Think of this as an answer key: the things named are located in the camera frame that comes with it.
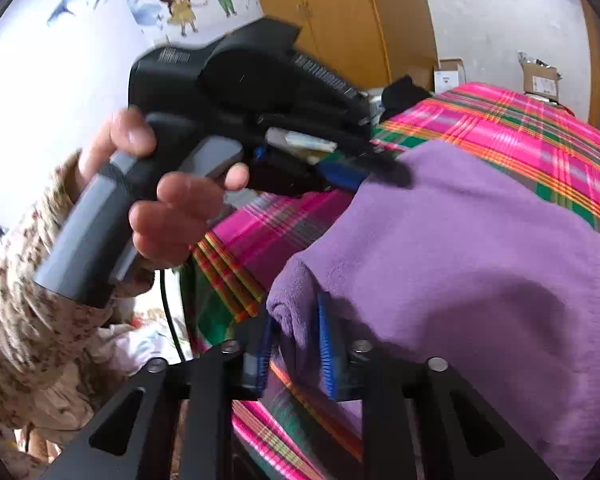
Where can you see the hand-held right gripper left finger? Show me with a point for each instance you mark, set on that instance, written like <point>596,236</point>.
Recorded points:
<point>266,360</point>

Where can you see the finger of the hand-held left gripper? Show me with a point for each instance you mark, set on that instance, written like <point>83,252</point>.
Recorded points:
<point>390,172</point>
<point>342,176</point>

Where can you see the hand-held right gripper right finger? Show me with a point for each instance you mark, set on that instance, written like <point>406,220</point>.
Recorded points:
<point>326,355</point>

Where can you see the purple fleece garment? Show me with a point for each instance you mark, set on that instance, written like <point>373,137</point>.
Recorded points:
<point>455,260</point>

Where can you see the person's left forearm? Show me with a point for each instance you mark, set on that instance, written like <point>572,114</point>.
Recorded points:
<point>30,335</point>

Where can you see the person's left hand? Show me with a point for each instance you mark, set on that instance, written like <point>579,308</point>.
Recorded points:
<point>180,215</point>

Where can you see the black cloth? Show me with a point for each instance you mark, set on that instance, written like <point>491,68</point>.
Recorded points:
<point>402,97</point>

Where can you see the white cardboard box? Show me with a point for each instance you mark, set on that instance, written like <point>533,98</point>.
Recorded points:
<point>447,77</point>

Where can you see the pink green plaid blanket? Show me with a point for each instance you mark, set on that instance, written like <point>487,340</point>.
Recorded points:
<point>505,125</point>

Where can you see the wooden wardrobe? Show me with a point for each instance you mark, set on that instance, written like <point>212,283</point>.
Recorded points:
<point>340,10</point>

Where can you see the printed bed sheet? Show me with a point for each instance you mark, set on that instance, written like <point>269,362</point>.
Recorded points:
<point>130,345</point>

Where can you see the brown cardboard box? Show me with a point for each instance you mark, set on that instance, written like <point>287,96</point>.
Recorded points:
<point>540,82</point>

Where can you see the cartoon wall sticker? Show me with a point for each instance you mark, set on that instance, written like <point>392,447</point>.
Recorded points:
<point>180,5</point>

